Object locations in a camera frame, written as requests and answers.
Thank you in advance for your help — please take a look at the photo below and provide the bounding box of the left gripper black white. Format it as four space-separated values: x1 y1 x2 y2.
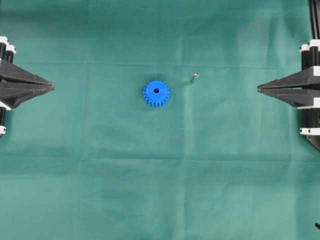
0 36 55 137

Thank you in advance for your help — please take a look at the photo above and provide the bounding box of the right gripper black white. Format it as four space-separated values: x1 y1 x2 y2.
257 38 320 137

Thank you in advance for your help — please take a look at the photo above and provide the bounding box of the blue plastic gear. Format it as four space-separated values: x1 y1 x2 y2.
142 80 170 108

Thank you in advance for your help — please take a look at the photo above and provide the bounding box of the green table cloth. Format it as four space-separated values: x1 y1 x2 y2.
0 0 320 240

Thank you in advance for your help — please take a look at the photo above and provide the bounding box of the black aluminium frame rail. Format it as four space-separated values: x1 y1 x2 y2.
309 0 320 40

